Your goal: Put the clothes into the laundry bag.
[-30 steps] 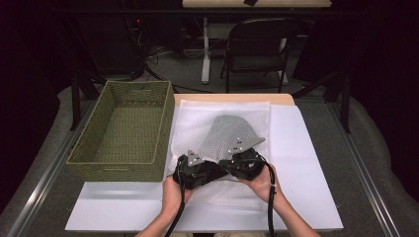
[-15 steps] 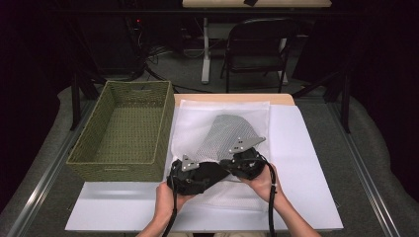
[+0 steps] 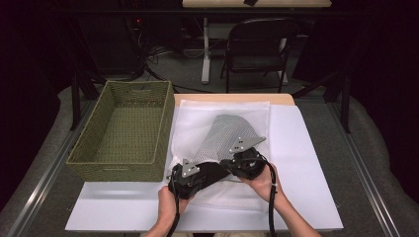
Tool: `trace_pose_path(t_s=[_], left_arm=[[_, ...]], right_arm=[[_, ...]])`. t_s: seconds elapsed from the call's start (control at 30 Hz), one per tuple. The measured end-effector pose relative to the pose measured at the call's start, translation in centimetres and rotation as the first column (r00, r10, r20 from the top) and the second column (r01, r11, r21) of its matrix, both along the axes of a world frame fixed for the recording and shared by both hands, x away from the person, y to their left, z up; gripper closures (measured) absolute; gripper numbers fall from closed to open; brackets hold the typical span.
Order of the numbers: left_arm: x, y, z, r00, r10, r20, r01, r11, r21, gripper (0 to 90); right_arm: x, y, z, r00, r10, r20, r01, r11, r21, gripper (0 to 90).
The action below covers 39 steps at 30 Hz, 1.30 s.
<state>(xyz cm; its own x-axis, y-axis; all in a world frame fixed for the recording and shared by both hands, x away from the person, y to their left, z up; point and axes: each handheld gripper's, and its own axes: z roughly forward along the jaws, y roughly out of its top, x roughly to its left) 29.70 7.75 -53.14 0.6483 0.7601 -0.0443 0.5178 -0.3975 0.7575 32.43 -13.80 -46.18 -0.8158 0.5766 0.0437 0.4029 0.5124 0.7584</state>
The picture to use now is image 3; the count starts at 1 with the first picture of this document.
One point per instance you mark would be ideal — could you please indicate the white mesh laundry bag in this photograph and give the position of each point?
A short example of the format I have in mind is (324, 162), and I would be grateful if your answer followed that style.
(194, 125)

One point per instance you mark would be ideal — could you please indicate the white desk leg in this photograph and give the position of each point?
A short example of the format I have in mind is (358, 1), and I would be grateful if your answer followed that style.
(206, 59)

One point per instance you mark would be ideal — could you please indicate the white board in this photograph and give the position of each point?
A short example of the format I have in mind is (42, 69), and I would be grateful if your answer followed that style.
(296, 131)

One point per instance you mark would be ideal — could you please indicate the person's left hand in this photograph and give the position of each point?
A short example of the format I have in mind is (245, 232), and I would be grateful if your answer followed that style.
(169, 204)

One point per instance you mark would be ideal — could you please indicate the black cloth garment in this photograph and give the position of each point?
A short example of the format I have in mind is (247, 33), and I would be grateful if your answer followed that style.
(224, 138)

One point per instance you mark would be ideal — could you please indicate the person's right hand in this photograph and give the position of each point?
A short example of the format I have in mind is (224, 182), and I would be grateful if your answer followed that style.
(263, 187)

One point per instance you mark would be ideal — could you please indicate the black metal stand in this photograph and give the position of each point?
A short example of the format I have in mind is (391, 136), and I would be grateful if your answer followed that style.
(75, 105)
(345, 105)

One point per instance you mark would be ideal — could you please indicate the person's right leg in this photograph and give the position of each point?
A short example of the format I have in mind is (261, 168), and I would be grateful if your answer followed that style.
(240, 234)

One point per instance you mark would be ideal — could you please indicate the power strip with red light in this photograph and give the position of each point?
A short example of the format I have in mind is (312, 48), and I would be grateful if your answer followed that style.
(138, 23)

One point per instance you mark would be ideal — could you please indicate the aluminium rail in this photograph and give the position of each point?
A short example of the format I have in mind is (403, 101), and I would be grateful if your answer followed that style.
(49, 171)
(365, 171)

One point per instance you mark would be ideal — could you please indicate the green woven basket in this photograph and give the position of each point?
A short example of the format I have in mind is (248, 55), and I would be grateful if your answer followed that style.
(131, 121)

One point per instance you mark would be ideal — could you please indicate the small black object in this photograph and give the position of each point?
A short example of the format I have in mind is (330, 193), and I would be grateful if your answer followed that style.
(251, 2)

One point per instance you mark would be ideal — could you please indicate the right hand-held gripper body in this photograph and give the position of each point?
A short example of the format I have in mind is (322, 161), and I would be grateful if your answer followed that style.
(248, 164)

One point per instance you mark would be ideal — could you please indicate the black folding chair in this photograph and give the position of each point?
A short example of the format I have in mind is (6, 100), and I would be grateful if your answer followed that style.
(260, 42)

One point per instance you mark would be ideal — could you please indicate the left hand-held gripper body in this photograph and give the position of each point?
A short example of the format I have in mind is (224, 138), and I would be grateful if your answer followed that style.
(183, 182)

